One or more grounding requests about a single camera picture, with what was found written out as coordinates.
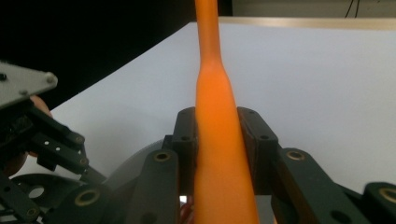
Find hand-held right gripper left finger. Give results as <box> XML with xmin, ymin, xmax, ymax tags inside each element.
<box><xmin>162</xmin><ymin>106</ymin><xmax>199</xmax><ymax>197</ymax></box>

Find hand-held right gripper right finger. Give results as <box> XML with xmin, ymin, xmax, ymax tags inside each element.
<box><xmin>237</xmin><ymin>106</ymin><xmax>280</xmax><ymax>196</ymax></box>

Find orange spatula handle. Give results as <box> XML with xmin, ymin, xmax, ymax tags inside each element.
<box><xmin>179</xmin><ymin>0</ymin><xmax>261</xmax><ymax>224</ymax></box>

